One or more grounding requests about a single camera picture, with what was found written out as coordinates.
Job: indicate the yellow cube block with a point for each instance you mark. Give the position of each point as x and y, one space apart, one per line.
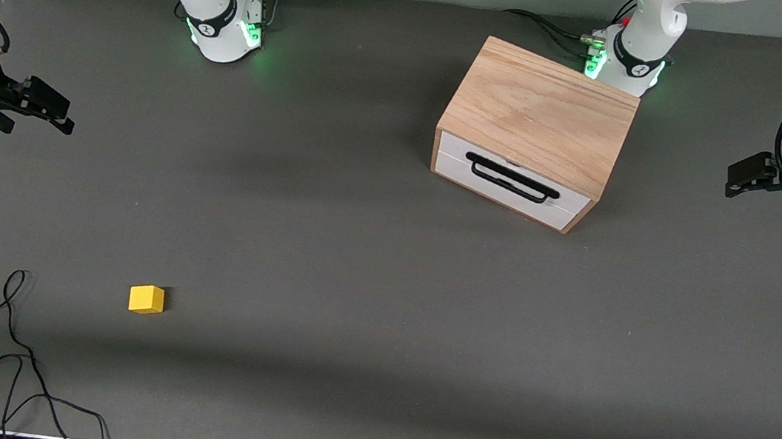
146 300

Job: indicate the white-fronted wooden drawer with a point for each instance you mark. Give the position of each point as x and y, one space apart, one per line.
457 164

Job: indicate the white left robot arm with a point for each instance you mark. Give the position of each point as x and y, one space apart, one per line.
653 28

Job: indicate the light wooden drawer cabinet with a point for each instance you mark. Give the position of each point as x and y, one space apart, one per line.
546 112

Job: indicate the dark grey table mat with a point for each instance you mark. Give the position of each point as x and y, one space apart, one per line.
349 319

